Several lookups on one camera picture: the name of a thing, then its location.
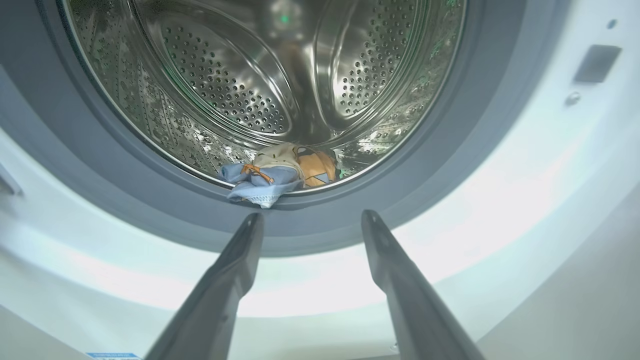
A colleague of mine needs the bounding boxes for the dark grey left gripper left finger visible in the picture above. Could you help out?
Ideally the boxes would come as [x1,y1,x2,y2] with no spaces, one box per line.
[144,213,265,360]

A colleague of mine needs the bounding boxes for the stainless steel washing drum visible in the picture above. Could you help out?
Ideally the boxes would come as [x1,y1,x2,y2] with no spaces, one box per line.
[62,0,468,197]

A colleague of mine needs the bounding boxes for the grey rubber door gasket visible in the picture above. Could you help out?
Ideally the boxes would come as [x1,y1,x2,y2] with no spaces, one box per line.
[0,0,573,258]

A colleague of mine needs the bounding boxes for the white washing machine body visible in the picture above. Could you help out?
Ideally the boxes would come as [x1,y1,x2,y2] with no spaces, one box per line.
[0,0,640,360]

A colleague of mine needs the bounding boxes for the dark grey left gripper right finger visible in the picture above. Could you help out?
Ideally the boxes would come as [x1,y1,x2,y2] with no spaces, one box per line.
[361,209,485,360]

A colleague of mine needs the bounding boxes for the cream garment with orange print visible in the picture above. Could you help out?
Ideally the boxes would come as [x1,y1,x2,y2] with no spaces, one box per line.
[252,143,339,189]

